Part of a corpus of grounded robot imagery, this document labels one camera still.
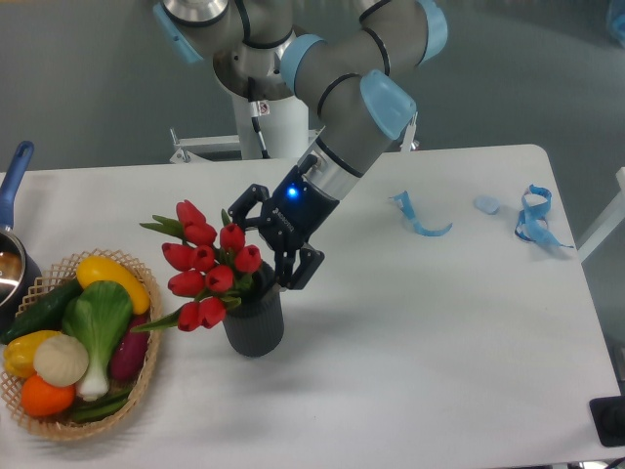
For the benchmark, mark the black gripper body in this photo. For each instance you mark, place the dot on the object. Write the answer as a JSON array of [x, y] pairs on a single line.
[[305, 198]]

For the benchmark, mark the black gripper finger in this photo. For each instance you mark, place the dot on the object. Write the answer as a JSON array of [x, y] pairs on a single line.
[[294, 269], [240, 209]]

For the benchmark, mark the red tulip bouquet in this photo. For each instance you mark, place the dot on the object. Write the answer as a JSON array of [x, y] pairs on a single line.
[[217, 270]]

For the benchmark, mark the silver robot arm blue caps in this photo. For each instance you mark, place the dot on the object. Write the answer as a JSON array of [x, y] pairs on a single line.
[[258, 54]]

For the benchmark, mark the dark grey ribbed vase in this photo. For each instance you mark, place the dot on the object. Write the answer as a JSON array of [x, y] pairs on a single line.
[[256, 326]]

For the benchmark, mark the blue ribbon strip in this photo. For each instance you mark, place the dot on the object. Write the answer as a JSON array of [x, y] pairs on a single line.
[[403, 202]]

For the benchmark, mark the green bok choy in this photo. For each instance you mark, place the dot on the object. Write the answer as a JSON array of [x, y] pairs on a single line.
[[98, 319]]

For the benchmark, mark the purple sweet potato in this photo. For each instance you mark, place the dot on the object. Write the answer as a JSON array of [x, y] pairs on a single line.
[[128, 358]]

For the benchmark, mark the blue tangled ribbon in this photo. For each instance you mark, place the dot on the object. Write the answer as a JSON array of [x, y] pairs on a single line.
[[532, 225]]

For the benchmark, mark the woven wicker basket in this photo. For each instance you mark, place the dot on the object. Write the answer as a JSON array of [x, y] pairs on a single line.
[[64, 428]]

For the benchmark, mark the dark green cucumber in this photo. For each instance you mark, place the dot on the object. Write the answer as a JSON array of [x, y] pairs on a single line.
[[44, 314]]

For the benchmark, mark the green bean pods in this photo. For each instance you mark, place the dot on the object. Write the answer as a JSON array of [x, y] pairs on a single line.
[[100, 409]]

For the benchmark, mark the yellow bell pepper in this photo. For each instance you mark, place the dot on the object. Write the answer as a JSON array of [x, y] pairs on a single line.
[[19, 353]]

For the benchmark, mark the orange fruit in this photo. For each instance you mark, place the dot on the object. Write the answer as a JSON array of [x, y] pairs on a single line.
[[41, 399]]

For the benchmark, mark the black device table corner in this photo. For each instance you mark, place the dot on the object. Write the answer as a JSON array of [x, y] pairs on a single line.
[[608, 416]]

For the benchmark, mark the blue handled saucepan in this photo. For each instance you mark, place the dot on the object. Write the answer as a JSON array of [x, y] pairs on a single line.
[[18, 269]]

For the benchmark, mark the white frame right edge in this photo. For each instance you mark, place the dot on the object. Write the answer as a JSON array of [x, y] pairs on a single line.
[[610, 218]]

